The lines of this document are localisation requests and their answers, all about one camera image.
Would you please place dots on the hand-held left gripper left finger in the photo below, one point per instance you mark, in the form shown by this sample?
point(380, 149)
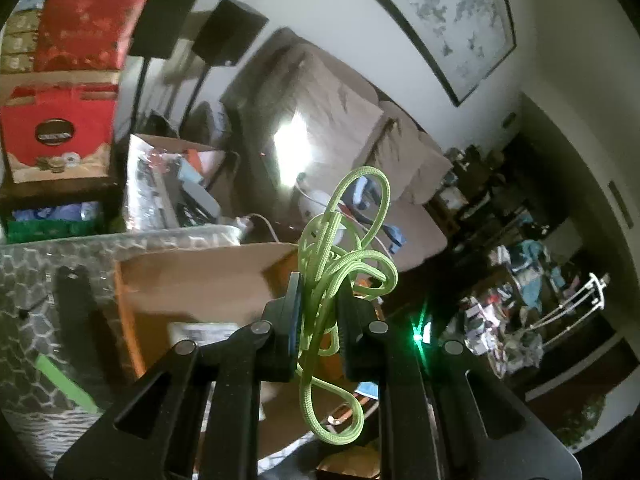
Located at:
point(296, 312)

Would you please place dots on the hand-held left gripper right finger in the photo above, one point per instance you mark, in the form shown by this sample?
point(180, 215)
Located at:
point(352, 325)

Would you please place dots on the orange cardboard box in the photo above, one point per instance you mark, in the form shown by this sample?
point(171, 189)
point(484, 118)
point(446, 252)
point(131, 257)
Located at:
point(200, 280)

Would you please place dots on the black item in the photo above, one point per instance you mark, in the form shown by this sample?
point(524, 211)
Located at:
point(77, 315)

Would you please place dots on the white rounded device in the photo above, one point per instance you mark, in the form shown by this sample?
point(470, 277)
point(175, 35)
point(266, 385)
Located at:
point(310, 204)

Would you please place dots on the blue neckband device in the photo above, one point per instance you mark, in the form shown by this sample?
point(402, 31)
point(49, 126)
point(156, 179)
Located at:
point(367, 192)

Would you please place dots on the dark wooden side table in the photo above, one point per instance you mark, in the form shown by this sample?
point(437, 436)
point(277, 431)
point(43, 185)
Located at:
point(260, 180)

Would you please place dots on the pile of clothes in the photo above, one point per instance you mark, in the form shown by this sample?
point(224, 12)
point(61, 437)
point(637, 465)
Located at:
point(520, 275)

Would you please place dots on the cluttered dark shelf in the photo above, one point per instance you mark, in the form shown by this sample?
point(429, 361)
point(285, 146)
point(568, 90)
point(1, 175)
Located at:
point(465, 185)

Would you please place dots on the cluttered open cardboard box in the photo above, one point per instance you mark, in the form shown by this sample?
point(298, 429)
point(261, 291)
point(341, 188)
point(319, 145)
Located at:
point(160, 180)

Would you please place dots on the brown sofa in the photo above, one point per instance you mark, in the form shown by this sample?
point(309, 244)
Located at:
point(340, 105)

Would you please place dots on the white folding rack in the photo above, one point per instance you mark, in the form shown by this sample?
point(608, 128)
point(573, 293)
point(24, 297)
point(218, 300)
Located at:
point(575, 305)

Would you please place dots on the black speaker stand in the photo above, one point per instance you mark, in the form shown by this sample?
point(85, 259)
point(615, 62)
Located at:
point(195, 95)

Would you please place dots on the green tape strip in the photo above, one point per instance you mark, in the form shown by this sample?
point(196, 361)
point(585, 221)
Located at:
point(65, 385)

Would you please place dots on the green potted plant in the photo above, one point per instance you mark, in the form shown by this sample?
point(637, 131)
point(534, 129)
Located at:
point(580, 420)

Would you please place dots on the blue plastic bag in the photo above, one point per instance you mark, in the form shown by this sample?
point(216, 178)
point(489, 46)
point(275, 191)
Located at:
point(60, 211)

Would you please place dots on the green box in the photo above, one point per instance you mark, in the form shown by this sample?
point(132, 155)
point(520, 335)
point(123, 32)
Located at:
point(45, 231)

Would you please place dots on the grey patterned table cover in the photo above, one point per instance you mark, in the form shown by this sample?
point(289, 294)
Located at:
point(27, 310)

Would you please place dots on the black speaker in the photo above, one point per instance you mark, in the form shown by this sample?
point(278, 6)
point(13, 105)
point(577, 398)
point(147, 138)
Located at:
point(162, 17)
point(227, 30)

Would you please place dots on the red box with round window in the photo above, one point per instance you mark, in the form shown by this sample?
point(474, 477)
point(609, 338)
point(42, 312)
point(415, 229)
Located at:
point(55, 120)

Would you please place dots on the framed ink painting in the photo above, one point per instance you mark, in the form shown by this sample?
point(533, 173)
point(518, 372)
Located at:
point(450, 5)

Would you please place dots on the red patterned gift box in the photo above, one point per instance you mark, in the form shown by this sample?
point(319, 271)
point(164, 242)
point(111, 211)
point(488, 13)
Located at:
point(85, 25)

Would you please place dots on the stack of gold boxes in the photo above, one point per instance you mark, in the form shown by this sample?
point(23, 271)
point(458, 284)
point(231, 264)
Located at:
point(20, 40)

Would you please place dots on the wall switch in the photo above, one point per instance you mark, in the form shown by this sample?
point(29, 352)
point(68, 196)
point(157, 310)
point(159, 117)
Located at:
point(510, 121)

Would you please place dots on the wall panel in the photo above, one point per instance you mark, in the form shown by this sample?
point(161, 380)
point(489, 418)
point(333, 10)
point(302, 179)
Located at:
point(620, 205)

